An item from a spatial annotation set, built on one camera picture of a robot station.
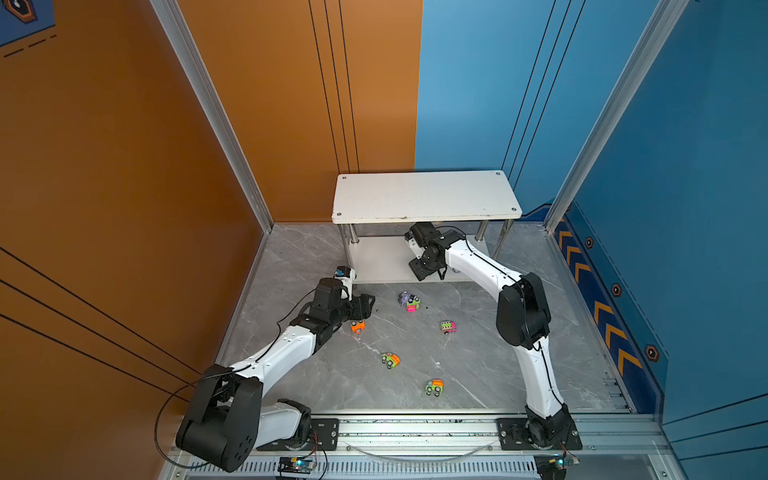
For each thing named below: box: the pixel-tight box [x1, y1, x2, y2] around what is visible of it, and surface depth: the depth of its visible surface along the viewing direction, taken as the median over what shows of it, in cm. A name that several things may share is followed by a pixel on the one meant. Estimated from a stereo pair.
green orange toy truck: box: [425, 379, 445, 397], surface depth 81 cm
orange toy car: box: [350, 320, 366, 335], surface depth 91 cm
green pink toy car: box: [406, 298, 421, 313], surface depth 96 cm
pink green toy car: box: [441, 320, 458, 335], surface depth 91 cm
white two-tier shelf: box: [332, 170, 523, 283], surface depth 84 cm
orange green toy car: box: [381, 352, 401, 370], surface depth 85 cm
